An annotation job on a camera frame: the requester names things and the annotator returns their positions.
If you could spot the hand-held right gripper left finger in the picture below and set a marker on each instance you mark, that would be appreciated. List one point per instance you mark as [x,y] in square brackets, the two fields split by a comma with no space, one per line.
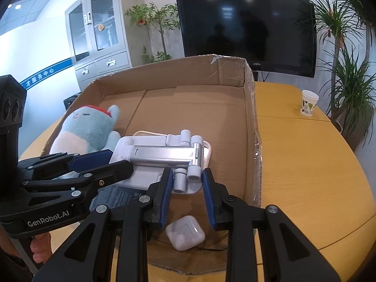
[166,199]

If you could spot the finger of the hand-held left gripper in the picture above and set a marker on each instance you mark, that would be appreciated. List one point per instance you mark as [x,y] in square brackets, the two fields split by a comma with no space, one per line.
[111,171]
[91,159]

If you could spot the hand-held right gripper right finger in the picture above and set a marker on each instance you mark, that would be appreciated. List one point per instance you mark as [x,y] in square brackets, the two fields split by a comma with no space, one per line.
[209,202]

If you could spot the black product box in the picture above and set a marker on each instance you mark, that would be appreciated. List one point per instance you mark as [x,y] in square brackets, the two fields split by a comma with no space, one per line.
[117,195]

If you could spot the white earbuds case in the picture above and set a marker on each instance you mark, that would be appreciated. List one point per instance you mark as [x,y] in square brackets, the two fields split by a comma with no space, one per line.
[185,232]

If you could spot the silver white phone stand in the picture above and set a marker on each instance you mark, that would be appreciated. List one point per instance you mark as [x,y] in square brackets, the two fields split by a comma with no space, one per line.
[158,152]

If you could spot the large cardboard box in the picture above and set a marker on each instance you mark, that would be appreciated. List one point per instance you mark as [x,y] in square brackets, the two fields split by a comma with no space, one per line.
[191,105]

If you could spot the person's left hand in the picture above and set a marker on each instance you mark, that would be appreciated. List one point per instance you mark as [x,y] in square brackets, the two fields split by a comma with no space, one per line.
[41,249]

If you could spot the blue plush toy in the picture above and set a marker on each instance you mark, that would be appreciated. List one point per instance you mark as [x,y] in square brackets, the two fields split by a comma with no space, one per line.
[82,132]

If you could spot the grey glass-door cabinet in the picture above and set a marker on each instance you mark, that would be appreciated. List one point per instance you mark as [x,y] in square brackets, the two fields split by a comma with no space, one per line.
[100,61]

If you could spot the patterned paper cup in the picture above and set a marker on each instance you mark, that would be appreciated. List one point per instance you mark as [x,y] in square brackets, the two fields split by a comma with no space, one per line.
[308,102]

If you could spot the green leafy tree plant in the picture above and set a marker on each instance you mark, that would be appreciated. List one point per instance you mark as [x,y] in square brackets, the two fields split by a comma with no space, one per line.
[158,17]

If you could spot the black television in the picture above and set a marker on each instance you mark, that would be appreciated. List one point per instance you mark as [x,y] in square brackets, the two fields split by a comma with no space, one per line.
[246,29]

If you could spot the tall potted palm plant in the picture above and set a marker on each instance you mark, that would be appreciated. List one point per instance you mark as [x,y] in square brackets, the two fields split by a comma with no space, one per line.
[349,94]

